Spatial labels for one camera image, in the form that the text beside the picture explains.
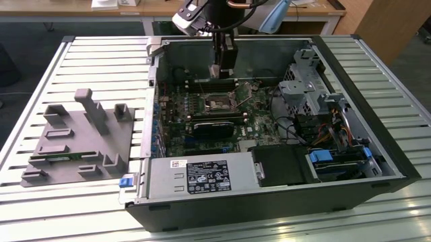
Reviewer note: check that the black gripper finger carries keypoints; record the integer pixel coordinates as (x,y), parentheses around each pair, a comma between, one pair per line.
(229,58)
(217,48)

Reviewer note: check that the silver green CPU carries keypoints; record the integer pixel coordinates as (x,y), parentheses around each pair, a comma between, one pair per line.
(214,71)

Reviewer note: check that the thin metal locking lever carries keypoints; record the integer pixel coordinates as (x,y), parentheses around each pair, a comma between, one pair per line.
(201,85)

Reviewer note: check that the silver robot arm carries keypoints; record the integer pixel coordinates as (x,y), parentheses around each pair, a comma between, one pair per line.
(266,15)

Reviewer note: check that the CPU socket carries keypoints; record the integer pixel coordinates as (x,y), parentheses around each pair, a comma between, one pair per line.
(219,103)

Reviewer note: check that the silver drive cage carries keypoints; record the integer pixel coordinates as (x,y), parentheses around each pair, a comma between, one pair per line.
(303,83)

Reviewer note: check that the white paper sheet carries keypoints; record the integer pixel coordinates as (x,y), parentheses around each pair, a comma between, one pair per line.
(301,2)

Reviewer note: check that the white box black print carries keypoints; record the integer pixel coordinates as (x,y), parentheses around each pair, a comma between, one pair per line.
(130,2)

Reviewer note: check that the green motherboard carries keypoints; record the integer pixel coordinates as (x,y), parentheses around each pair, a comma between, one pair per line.
(262,126)

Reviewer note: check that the black graphics card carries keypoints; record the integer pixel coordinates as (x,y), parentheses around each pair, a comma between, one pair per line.
(213,129)

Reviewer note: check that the wooden desk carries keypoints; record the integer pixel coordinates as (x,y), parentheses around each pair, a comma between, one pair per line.
(320,11)

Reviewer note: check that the plain white box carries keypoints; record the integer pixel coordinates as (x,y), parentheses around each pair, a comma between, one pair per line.
(105,4)

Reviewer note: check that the silver chipset heatsink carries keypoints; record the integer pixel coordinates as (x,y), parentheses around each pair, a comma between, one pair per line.
(246,144)

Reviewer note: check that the black plastic shroud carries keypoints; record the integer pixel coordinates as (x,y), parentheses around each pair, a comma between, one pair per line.
(283,164)

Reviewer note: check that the hard disk in blue carrier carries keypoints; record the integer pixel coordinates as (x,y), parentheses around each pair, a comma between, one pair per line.
(322,156)

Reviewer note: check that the wooden cabinet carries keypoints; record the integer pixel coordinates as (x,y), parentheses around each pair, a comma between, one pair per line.
(388,25)

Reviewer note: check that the silver power supply unit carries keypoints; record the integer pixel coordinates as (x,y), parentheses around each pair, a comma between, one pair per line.
(169,181)

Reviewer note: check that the small blue bay latch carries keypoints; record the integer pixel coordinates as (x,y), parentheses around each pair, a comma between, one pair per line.
(368,153)

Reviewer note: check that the blue case latch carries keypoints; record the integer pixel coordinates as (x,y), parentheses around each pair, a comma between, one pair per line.
(126,182)

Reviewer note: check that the grey parts rack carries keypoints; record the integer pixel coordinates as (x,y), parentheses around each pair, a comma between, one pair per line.
(78,151)

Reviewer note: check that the green RAM stick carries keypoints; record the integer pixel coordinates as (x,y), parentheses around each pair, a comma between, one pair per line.
(75,156)

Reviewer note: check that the black PC case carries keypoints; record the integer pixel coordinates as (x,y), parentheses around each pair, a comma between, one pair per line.
(235,214)

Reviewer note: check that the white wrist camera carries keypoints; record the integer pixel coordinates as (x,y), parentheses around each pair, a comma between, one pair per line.
(189,24)

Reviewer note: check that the black plastic bracket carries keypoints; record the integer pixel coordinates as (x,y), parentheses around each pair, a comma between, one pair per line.
(305,123)

